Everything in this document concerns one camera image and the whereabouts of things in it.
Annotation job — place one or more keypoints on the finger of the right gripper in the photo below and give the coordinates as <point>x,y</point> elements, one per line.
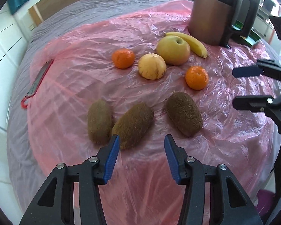
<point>265,67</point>
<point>257,103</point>

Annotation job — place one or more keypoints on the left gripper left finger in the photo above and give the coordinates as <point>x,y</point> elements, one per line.
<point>53,203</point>

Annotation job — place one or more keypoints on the yellow banana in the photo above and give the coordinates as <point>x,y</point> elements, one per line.
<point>195,45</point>

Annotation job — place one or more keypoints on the small mandarin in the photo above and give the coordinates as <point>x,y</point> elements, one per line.
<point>123,58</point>

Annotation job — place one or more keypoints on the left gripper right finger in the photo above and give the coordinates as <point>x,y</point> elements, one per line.
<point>229,203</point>

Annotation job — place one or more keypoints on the large yellow-green apple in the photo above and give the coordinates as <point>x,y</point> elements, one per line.
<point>174,50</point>

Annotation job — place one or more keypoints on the yellow striped pepino melon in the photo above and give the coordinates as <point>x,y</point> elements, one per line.
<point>151,66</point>

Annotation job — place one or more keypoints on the green tray box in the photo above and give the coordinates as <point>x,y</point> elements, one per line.
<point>250,41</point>

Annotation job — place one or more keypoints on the pink plastic sheet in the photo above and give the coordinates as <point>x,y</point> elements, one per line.
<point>142,190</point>

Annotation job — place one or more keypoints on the steel black electric kettle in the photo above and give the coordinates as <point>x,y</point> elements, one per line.
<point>212,21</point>

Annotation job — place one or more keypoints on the brown kiwi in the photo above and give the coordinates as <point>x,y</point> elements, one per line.
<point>99,122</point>
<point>133,125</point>

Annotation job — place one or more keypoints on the orange mandarin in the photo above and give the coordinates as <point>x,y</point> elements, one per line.
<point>197,78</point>

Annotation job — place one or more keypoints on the grey purple bedspread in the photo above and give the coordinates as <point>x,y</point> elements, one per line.
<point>24,172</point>

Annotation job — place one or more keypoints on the large front kiwi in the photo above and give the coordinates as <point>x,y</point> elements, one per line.
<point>184,113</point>

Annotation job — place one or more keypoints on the white wardrobe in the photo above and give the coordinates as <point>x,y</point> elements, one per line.
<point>13,46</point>

